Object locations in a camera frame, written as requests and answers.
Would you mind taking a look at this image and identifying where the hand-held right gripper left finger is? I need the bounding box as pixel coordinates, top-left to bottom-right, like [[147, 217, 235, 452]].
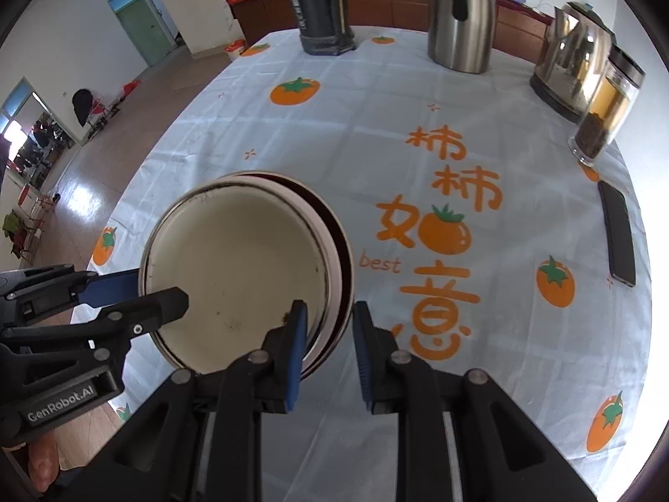
[[78, 300, 308, 502]]

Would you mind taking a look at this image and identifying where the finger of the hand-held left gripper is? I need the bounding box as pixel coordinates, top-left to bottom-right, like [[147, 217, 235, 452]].
[[0, 266, 142, 325], [0, 287, 190, 356]]

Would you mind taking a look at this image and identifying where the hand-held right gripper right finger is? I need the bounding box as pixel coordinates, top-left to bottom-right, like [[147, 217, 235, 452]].
[[352, 300, 599, 502]]

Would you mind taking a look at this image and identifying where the cream enamel bowl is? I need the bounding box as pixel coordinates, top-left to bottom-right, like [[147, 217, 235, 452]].
[[138, 177, 335, 374]]

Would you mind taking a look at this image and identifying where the red plastic cup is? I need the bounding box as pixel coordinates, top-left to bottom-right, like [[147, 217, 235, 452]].
[[230, 170, 355, 380]]

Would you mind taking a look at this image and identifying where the person's left hand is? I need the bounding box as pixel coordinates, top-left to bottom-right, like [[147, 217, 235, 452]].
[[28, 438, 59, 489]]

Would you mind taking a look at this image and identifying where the black chair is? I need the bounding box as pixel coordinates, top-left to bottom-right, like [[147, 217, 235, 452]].
[[71, 89, 95, 127]]

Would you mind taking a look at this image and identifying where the persimmon print tablecloth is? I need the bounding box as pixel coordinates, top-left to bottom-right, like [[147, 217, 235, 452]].
[[91, 26, 654, 502]]

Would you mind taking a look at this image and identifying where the green door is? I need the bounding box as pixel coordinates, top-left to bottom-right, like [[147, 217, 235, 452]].
[[109, 0, 173, 66]]

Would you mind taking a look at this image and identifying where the black smartphone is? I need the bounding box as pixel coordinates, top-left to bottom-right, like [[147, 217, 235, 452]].
[[597, 180, 637, 287]]

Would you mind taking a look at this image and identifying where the stainless steel thermos carafe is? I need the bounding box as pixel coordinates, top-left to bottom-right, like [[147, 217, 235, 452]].
[[427, 0, 497, 75]]

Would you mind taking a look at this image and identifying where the black thermos jug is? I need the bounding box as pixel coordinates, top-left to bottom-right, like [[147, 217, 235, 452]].
[[275, 0, 357, 56]]

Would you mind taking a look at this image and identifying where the glass tea bottle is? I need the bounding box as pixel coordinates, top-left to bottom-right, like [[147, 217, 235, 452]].
[[568, 44, 646, 167]]

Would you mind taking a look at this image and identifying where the brown wooden cabinet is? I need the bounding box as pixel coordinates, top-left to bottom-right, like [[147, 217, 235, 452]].
[[226, 0, 555, 64]]

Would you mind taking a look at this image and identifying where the stainless steel electric kettle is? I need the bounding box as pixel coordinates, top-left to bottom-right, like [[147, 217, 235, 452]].
[[529, 1, 613, 117]]

